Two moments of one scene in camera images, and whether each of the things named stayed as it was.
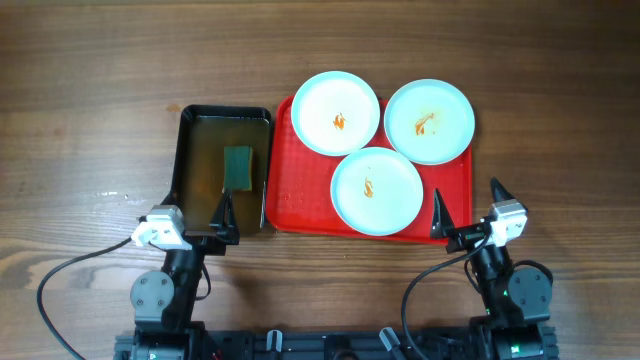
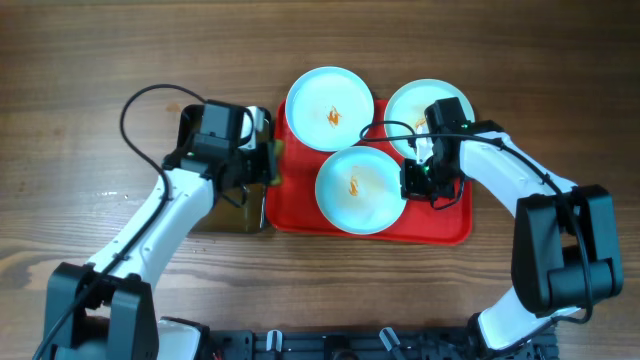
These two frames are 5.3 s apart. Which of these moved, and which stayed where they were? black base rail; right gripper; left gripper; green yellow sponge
Moved: right gripper; green yellow sponge; left gripper
Stayed: black base rail
